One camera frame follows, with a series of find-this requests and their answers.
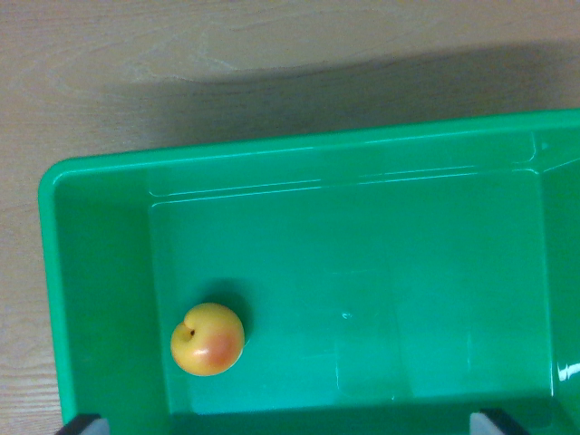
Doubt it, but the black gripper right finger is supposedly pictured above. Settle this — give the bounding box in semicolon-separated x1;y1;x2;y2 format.
469;408;531;435

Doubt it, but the yellow orange apricot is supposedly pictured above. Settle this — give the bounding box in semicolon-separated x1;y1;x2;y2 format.
169;302;247;377

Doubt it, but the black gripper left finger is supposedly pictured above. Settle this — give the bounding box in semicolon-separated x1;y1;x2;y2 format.
57;413;111;435

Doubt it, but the green plastic bin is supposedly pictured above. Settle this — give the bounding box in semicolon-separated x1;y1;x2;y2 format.
38;108;580;435

